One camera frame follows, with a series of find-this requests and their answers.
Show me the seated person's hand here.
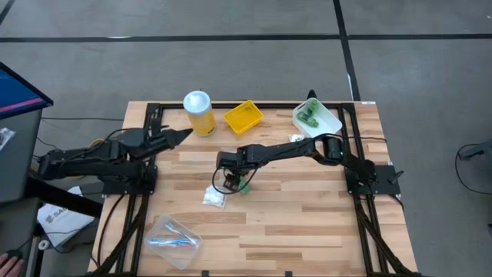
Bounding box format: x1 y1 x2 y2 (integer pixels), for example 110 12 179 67
0 252 25 277

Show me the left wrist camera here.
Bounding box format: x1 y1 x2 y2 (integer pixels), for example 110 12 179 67
117 129 149 149

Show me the black diagonal support beam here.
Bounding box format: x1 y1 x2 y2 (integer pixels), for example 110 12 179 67
25 175 104 219

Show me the black floor cable loop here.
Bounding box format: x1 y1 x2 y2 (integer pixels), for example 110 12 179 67
454 142 492 195

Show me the computer monitor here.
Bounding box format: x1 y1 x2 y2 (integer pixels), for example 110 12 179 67
0 61 54 120

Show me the blue red toothbrush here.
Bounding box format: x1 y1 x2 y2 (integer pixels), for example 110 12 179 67
147 238 198 248

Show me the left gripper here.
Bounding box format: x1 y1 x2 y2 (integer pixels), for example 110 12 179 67
144 119 194 158

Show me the white cardboard box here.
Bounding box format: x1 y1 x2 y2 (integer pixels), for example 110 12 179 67
36 186 95 248

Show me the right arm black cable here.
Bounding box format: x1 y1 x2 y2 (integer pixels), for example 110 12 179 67
211 165 259 195

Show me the white plastic bin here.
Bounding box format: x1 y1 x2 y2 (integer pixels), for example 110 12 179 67
291 97 344 139

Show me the light blue toothbrush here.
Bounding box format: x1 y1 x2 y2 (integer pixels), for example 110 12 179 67
164 222 188 242

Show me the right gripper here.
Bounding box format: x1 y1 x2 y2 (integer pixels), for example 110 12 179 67
215 147 253 193

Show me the clear bag of cotton pads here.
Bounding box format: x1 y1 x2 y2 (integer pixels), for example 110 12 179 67
202 184 228 209

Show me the small white packet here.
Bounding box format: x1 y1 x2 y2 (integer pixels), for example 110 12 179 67
0 127 17 152

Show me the yellow canister with white lid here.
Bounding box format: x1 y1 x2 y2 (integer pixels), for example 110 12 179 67
182 90 218 138

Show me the clear plastic tray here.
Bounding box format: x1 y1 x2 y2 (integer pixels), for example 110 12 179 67
144 214 204 271

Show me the yellow plastic bin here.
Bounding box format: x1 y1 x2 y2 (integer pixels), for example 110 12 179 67
223 99 265 136

